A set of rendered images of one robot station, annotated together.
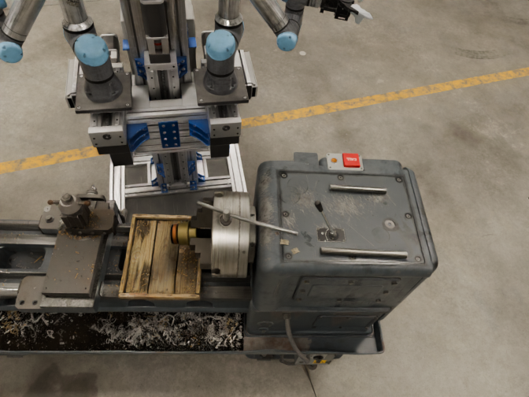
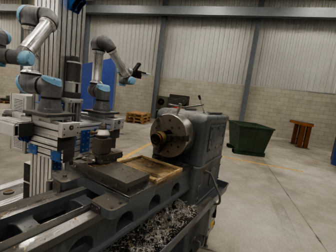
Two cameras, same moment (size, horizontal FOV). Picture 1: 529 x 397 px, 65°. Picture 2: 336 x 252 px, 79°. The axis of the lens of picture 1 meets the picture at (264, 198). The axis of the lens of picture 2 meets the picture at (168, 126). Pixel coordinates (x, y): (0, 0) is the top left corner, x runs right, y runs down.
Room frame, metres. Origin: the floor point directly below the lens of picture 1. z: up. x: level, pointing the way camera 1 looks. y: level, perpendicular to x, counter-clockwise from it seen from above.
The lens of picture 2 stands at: (-0.21, 1.26, 1.36)
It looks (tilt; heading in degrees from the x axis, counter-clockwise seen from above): 8 degrees down; 311
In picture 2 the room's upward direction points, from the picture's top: 7 degrees clockwise
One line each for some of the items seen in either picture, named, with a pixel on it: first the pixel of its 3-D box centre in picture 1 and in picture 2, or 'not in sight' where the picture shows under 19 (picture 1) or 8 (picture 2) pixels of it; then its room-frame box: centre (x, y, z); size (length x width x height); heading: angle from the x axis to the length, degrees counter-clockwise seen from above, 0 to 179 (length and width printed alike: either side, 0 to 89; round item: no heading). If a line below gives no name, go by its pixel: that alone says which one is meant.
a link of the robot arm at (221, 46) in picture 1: (220, 51); (102, 91); (1.43, 0.27, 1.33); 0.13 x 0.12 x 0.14; 177
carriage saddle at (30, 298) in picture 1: (69, 251); (100, 183); (0.64, 0.72, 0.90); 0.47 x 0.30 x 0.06; 9
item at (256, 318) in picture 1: (304, 293); (183, 197); (0.81, -0.28, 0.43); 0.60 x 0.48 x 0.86; 99
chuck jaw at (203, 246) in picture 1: (205, 255); (176, 137); (0.63, 0.17, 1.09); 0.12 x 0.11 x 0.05; 9
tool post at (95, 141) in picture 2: (75, 213); (102, 144); (0.72, 0.68, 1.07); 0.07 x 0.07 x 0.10; 9
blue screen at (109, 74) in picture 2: not in sight; (93, 92); (7.07, -2.73, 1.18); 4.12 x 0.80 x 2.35; 168
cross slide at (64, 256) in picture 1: (79, 243); (107, 169); (0.66, 0.68, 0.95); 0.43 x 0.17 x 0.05; 9
